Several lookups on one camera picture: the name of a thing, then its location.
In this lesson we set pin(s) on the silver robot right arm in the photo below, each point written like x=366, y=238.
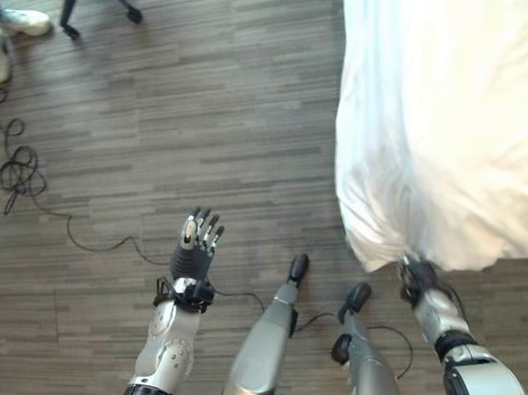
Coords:
x=468, y=350

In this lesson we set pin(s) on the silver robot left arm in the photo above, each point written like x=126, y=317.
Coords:
x=168, y=329

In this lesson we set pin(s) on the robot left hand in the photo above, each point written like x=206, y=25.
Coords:
x=193, y=255

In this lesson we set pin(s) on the silver robot leg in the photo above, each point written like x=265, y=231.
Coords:
x=265, y=335
x=364, y=344

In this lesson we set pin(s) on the white bed duvet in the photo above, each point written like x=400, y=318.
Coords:
x=445, y=127

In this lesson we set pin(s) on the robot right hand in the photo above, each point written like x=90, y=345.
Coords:
x=419, y=271

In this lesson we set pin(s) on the black wheeled stand base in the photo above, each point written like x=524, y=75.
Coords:
x=86, y=2

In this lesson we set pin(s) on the silver robot left leg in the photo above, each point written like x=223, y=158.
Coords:
x=265, y=335

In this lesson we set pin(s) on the silver robot right leg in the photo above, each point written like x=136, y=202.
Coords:
x=364, y=344

